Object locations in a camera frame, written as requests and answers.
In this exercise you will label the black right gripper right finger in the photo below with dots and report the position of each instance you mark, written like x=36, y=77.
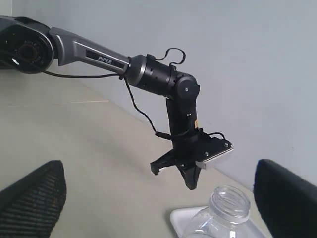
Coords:
x=286, y=202

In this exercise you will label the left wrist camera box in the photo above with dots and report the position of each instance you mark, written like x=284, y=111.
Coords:
x=218, y=152

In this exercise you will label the clear plastic water bottle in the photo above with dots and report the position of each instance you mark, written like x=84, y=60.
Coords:
x=226, y=216

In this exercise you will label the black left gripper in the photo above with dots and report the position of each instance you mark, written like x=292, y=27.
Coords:
x=184, y=155

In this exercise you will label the white rectangular tray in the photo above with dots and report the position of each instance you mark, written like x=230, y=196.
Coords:
x=180, y=218

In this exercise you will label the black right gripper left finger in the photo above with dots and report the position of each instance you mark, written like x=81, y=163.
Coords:
x=31, y=207

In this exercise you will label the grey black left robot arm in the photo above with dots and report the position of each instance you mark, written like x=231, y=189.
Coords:
x=30, y=47

